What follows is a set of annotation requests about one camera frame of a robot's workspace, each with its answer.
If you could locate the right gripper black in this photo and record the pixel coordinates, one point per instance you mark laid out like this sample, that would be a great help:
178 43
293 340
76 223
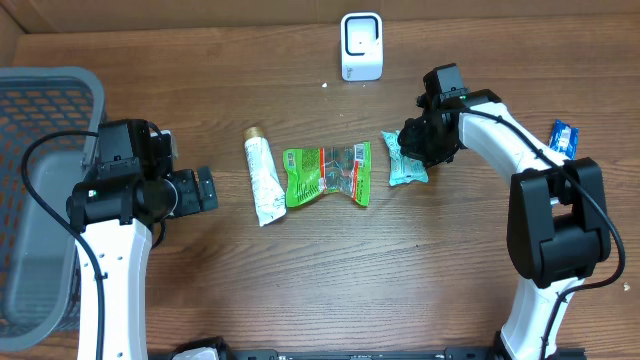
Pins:
409 146

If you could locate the green snack bag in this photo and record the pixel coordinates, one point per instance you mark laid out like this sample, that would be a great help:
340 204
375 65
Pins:
312 172

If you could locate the blue snack packet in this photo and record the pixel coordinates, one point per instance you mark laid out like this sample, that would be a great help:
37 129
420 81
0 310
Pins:
564 139

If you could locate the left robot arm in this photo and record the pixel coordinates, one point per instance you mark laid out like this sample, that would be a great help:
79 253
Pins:
132 187

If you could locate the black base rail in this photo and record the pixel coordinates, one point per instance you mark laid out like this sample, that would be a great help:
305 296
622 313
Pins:
225 352

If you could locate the grey plastic shopping basket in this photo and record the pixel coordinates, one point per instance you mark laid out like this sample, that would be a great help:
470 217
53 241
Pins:
40 289

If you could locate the mint green wipes packet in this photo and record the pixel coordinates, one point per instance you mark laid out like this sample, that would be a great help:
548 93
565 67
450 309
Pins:
403 170

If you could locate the white tube with gold cap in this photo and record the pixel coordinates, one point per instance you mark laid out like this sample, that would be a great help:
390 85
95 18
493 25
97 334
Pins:
268 194

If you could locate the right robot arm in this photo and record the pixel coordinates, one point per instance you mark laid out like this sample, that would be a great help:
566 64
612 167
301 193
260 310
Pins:
558 228

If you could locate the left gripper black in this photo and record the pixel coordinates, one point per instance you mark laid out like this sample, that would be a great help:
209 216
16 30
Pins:
191 201

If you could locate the white barcode scanner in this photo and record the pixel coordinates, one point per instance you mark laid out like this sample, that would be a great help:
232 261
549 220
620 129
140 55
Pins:
361 46

